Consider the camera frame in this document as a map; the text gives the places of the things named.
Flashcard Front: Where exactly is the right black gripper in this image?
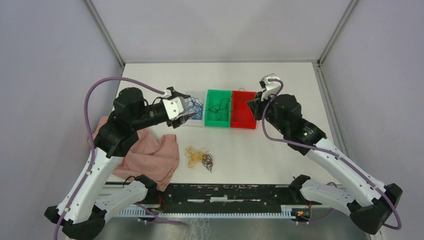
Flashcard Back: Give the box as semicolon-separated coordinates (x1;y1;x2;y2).
247;89;288;135

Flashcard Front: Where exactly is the blue cable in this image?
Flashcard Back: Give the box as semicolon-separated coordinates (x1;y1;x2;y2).
185;96;206;121

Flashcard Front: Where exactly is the black thin cable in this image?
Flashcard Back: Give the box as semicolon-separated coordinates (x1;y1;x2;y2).
207;97;232;124

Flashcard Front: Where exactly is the cable bundle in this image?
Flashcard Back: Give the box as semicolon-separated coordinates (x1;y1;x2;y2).
184;146;215;173

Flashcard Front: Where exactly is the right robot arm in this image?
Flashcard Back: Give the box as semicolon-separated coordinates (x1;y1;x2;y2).
247;92;403;235

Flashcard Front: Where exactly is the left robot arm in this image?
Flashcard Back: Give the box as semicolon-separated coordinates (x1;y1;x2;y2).
44;87;191;240

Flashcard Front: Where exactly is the red plastic bin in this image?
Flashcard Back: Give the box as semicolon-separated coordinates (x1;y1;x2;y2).
230;90;257;130

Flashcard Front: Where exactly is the clear plastic bin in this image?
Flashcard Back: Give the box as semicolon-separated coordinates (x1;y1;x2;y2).
183;90;207;127

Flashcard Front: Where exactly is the green plastic bin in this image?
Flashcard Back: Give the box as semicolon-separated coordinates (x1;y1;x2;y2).
204;89;232;128

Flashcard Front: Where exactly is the pink cloth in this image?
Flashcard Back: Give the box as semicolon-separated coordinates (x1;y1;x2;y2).
87;116;180;192

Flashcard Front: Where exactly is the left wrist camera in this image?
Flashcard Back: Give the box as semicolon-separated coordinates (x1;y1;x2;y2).
162;92;188;121

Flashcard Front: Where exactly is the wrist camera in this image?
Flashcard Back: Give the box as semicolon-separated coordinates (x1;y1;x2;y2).
259;73;284;101
162;92;188;121

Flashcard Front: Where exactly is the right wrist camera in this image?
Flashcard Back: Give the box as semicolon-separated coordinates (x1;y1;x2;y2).
259;73;284;101

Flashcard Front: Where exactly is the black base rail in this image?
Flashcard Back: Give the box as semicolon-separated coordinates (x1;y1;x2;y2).
140;183;314;214

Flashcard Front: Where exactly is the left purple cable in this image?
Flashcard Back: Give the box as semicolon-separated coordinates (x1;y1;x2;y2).
52;76;188;240

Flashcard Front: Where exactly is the white cable duct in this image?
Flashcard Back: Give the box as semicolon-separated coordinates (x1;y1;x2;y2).
115;205;296;220

